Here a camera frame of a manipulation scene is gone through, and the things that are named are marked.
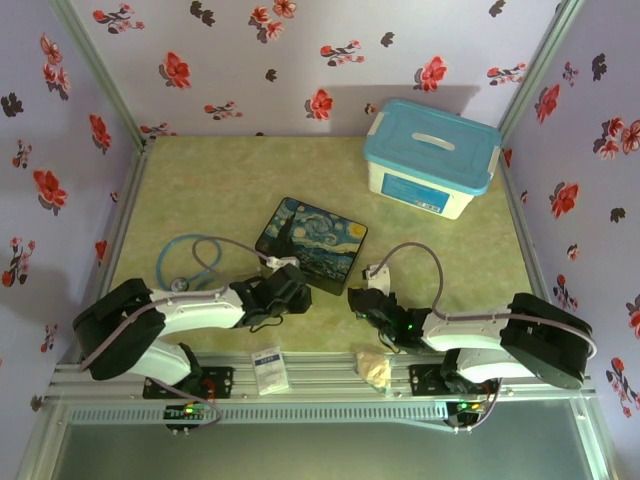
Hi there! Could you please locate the starry night painted tin box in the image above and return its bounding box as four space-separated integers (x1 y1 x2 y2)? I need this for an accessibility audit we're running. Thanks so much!
253 196 369 297

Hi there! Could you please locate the blue tube stethoscope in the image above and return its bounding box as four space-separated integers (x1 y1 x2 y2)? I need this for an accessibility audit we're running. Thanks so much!
157 233 224 294

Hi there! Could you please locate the beige crumpled snack bag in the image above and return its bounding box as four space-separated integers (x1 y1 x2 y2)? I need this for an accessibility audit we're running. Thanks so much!
353 350 395 396

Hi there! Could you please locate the white paper sachet packet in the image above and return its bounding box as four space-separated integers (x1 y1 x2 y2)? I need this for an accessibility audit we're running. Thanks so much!
250 344 291 397

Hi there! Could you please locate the white storage box blue lid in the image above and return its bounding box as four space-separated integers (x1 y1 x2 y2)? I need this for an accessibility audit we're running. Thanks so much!
363 98 502 221

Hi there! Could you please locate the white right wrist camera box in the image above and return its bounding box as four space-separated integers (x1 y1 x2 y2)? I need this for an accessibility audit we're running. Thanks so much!
362 263 391 297

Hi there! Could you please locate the grey right arm cable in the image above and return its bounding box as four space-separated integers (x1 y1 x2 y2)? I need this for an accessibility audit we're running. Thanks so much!
367 242 599 434

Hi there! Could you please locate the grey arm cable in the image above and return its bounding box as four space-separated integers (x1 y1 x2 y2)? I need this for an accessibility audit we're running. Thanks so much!
367 242 599 434
79 237 274 429

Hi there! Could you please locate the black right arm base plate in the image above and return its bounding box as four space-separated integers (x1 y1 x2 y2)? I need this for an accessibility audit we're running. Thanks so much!
408 363 500 397

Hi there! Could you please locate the grey left arm cable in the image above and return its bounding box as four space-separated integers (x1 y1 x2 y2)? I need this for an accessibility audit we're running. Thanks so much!
79 237 274 429

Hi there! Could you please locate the aluminium rail under arm bases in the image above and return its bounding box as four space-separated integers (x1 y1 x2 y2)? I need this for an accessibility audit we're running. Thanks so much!
47 349 599 401

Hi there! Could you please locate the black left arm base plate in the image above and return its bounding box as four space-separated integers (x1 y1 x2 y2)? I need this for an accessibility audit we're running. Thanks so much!
143 366 235 400

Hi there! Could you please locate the grey slotted cable duct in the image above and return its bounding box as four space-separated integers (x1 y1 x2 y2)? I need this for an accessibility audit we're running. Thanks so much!
64 403 451 426

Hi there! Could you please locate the aluminium table side rail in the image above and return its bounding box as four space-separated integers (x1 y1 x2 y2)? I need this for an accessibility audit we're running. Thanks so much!
499 147 564 311
97 144 154 289

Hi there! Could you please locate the aluminium frame post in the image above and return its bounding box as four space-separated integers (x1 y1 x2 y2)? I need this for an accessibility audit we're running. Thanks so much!
498 0 585 146
49 0 154 149

